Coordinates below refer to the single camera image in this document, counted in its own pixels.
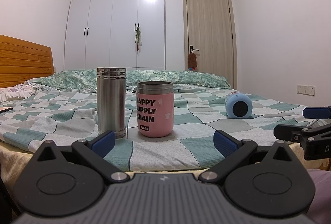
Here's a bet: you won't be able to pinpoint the light blue cup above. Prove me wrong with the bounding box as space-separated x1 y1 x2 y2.
224 92 252 119

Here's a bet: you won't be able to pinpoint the checkered green bed sheet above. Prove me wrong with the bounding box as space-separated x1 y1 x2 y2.
1 86 315 171

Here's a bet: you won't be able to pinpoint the dark phone on bed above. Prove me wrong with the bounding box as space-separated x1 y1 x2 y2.
0 107 13 113

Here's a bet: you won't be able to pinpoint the white floral pillow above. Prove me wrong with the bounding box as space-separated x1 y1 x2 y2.
0 85 36 102

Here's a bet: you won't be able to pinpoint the green floral quilt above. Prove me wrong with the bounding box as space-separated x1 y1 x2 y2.
24 69 231 92

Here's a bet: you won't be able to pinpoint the stainless steel thermos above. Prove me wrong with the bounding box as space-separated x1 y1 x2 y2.
96 67 126 138

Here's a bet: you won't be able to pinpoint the pink steel food jar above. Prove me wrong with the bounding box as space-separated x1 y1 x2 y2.
136 81 174 138

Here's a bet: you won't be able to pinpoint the wooden headboard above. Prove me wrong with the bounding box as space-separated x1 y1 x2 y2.
0 35 54 88

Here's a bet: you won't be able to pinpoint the wooden door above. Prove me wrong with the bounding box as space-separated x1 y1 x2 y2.
183 0 237 89

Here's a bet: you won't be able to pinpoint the green hanging ornament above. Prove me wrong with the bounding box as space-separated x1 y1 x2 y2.
135 23 141 52

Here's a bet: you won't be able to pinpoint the white wardrobe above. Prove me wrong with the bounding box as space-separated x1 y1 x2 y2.
63 0 166 70

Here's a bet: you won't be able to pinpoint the white wall socket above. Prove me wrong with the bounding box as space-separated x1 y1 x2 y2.
297 85 315 96

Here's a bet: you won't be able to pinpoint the black door handle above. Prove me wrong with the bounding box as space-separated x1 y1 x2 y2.
189 46 200 54

